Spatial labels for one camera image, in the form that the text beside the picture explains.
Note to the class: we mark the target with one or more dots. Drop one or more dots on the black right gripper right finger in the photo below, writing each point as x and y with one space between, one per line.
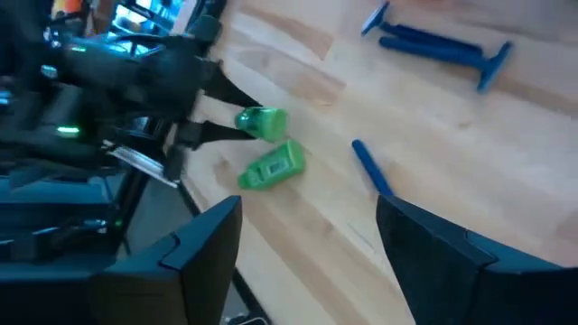
451 271

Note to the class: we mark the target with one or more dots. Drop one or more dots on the blue disposable razor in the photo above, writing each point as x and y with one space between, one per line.
375 18
494 65

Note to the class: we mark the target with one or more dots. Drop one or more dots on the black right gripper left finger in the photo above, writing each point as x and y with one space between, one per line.
180 280

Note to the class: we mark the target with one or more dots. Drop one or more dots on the green travel bottle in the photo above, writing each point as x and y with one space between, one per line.
266 123
275 166

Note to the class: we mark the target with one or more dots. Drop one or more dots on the blue pen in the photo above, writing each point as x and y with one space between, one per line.
370 167

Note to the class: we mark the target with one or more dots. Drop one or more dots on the silver metal bracket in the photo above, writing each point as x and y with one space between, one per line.
140 163

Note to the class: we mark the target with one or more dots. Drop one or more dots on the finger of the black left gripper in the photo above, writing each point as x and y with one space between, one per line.
223 88
207 133

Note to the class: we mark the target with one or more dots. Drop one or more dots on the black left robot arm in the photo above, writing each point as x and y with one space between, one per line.
68 90

